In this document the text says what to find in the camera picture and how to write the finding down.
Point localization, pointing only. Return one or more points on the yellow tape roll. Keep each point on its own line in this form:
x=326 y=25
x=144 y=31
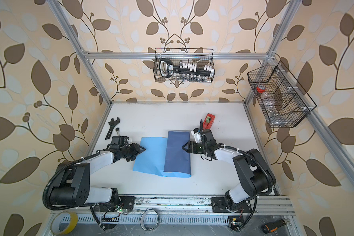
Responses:
x=64 y=223

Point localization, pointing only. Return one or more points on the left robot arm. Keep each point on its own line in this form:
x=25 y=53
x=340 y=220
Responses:
x=70 y=186

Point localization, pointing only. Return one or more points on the orange black screwdriver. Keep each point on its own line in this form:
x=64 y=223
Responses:
x=273 y=226

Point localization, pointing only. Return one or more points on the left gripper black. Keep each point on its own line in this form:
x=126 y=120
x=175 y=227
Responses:
x=136 y=151

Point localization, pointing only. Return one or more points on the black socket set tool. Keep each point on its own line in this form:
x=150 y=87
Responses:
x=167 y=69

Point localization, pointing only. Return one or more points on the back wire basket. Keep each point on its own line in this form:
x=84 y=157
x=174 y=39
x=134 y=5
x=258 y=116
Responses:
x=200 y=56

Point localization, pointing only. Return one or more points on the black adjustable wrench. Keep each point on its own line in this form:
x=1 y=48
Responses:
x=112 y=124

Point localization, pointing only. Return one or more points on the light blue wrapping paper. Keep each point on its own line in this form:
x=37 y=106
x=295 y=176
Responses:
x=165 y=157

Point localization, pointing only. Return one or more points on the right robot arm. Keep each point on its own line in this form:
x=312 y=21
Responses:
x=255 y=176

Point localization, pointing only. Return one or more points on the red white object in basket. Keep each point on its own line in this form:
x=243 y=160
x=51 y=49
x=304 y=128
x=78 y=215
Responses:
x=260 y=89

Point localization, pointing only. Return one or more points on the red tape dispenser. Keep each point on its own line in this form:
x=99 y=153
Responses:
x=208 y=121

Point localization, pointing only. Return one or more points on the right wire basket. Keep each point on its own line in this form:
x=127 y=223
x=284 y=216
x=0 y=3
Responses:
x=285 y=103

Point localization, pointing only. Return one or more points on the wire basket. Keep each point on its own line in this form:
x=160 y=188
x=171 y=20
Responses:
x=285 y=103
x=200 y=56

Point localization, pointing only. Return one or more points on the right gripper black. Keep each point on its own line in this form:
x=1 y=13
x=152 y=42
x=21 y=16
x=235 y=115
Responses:
x=191 y=145

